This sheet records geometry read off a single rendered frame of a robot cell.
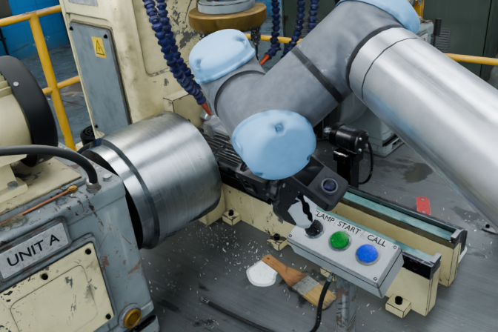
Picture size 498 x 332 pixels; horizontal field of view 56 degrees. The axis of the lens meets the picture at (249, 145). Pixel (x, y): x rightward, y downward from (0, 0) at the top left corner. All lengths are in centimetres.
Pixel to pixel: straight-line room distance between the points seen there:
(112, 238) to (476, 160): 64
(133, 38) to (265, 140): 79
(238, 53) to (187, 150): 44
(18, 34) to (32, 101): 588
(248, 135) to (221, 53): 12
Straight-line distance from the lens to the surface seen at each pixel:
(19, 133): 79
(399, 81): 40
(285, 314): 102
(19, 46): 665
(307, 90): 46
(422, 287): 99
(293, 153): 46
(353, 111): 133
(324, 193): 62
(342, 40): 45
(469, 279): 114
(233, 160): 114
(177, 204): 92
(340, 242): 76
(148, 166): 90
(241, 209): 124
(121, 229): 85
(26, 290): 80
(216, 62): 52
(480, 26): 408
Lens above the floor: 155
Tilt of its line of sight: 27 degrees down
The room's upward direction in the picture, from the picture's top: 5 degrees counter-clockwise
